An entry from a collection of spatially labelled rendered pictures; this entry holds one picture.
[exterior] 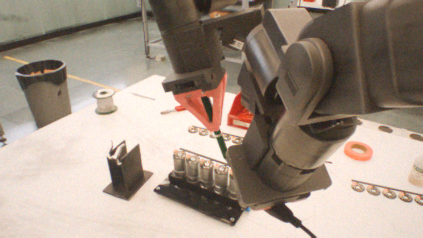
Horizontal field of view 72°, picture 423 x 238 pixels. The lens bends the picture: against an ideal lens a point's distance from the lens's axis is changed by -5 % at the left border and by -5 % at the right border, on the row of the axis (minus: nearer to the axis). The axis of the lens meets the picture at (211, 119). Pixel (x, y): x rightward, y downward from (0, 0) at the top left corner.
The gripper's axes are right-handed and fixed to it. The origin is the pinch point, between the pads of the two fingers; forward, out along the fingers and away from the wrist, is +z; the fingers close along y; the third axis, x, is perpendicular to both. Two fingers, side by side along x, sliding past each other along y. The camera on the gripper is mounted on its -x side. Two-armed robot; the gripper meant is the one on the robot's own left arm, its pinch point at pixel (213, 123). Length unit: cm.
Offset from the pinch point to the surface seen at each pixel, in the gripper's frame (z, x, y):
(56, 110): 27, 159, 128
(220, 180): 10.7, 2.4, 0.7
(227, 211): 14.8, 1.9, -2.1
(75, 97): 34, 182, 177
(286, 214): 5.0, -9.7, -14.3
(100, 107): 1.8, 38.5, 26.3
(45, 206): 6.4, 31.7, -7.3
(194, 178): 11.0, 7.6, 2.5
